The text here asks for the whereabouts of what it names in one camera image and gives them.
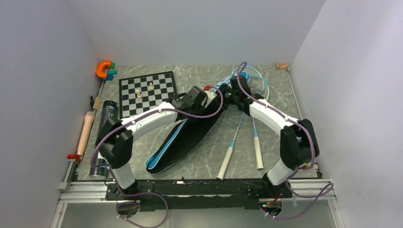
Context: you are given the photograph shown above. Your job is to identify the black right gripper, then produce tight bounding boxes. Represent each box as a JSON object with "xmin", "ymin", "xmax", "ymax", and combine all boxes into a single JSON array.
[{"xmin": 205, "ymin": 83, "xmax": 239, "ymax": 111}]

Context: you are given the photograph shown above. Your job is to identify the blue badminton racket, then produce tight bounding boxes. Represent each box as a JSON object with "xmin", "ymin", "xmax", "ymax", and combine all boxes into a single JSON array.
[
  {"xmin": 216, "ymin": 66, "xmax": 262, "ymax": 180},
  {"xmin": 248, "ymin": 74, "xmax": 269, "ymax": 170}
]

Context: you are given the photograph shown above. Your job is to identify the blue racket bag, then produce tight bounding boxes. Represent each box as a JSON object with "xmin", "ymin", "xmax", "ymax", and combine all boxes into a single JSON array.
[{"xmin": 145, "ymin": 106, "xmax": 225, "ymax": 174}]

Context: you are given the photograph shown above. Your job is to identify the black shuttlecock tube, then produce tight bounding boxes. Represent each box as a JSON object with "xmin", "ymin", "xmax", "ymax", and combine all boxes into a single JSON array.
[{"xmin": 89, "ymin": 100, "xmax": 118, "ymax": 180}]

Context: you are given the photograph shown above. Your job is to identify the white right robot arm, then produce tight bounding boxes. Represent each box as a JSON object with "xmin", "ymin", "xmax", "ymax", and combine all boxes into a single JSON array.
[{"xmin": 219, "ymin": 75, "xmax": 319, "ymax": 197}]

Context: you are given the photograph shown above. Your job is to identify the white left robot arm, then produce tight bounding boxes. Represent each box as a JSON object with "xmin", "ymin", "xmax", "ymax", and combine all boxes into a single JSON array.
[{"xmin": 93, "ymin": 86, "xmax": 224, "ymax": 200}]

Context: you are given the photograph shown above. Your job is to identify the cream chess piece front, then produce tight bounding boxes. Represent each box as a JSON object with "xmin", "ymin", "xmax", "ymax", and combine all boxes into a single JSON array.
[{"xmin": 135, "ymin": 89, "xmax": 142, "ymax": 98}]

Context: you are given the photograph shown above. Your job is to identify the black white chessboard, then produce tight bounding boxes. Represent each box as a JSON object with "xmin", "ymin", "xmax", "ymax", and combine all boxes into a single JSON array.
[{"xmin": 119, "ymin": 71, "xmax": 177, "ymax": 118}]

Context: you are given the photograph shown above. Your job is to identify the small wooden arch block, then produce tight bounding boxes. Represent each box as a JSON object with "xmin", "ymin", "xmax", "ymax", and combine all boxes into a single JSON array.
[{"xmin": 275, "ymin": 63, "xmax": 289, "ymax": 69}]

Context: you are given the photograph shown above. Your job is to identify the teal toy blocks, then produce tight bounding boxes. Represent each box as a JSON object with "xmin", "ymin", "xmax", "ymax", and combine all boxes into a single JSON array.
[{"xmin": 105, "ymin": 62, "xmax": 117, "ymax": 81}]

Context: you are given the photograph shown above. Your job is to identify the orange horseshoe magnet toy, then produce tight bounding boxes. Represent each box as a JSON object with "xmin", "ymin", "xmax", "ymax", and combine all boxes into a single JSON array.
[{"xmin": 95, "ymin": 60, "xmax": 112, "ymax": 79}]

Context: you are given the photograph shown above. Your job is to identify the beige wooden roller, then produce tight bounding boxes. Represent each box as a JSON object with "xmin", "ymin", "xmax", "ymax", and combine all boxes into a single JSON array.
[{"xmin": 77, "ymin": 111, "xmax": 95, "ymax": 157}]

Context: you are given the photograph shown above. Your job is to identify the red clamp piece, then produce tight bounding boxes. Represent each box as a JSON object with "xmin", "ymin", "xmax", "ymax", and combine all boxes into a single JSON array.
[{"xmin": 67, "ymin": 154, "xmax": 82, "ymax": 163}]

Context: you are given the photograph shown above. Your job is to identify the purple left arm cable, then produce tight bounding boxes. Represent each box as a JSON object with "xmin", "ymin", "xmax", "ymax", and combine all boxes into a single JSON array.
[{"xmin": 90, "ymin": 85, "xmax": 224, "ymax": 228}]

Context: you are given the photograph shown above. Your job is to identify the small tan stick handle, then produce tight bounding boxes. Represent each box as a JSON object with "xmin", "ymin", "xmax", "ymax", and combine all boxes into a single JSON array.
[{"xmin": 91, "ymin": 96, "xmax": 100, "ymax": 110}]

